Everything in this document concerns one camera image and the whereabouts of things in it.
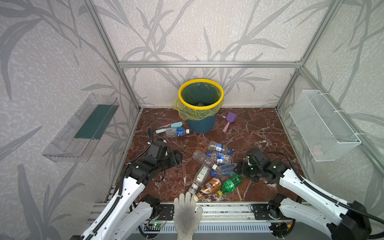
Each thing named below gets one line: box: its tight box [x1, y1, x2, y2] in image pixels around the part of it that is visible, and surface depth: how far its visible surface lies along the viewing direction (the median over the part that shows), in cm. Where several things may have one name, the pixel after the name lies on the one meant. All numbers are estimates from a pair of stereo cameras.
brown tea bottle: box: [193, 178, 222, 202], surface depth 79 cm
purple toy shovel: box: [222, 112, 238, 133], surface depth 116 cm
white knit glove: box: [174, 191, 203, 240], surface depth 74 cm
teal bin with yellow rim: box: [178, 78, 225, 134], surface depth 100 cm
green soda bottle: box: [221, 175, 243, 194], surface depth 80 cm
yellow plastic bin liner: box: [172, 90, 225, 121], surface depth 88 cm
